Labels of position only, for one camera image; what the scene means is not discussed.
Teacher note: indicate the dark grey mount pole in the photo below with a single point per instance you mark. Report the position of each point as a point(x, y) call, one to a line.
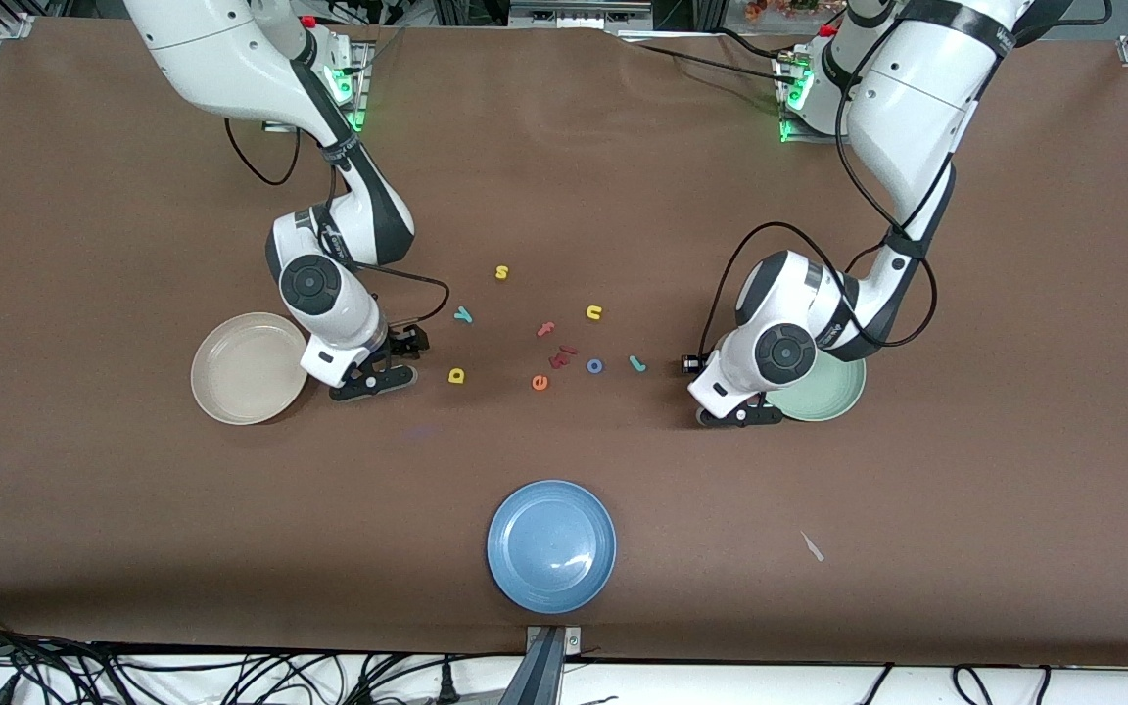
point(537, 676)

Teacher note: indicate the green plate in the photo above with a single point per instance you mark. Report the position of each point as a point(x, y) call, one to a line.
point(833, 392)

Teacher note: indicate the white paper scrap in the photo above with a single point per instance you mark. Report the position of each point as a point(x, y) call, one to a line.
point(812, 546)

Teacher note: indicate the brown table cover sheet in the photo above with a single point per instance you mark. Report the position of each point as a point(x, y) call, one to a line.
point(133, 529)

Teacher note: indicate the teal foam letter y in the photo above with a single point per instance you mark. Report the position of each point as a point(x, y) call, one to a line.
point(463, 315)

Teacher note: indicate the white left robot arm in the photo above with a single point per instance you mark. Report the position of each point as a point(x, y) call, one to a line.
point(916, 108)

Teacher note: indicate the black power plug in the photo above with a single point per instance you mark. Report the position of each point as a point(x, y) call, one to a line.
point(447, 683)

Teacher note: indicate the beige brown plate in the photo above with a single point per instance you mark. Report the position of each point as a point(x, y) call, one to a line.
point(246, 372)

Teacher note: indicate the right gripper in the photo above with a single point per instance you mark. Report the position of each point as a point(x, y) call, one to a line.
point(401, 344)

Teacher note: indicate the left arm silver base plate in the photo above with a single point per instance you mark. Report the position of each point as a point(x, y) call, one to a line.
point(791, 137)

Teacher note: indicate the orange brown decor object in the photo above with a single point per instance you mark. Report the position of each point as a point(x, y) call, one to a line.
point(784, 10)

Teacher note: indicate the blue plate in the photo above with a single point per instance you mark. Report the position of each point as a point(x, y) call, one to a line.
point(551, 546)

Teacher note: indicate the silver metal box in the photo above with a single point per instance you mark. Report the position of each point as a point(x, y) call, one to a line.
point(579, 12)

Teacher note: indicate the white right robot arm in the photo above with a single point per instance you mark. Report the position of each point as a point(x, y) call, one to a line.
point(231, 49)

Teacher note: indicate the silver metal bracket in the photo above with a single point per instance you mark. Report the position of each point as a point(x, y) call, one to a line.
point(572, 638)

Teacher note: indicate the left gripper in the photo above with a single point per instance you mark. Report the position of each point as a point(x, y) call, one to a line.
point(691, 364)

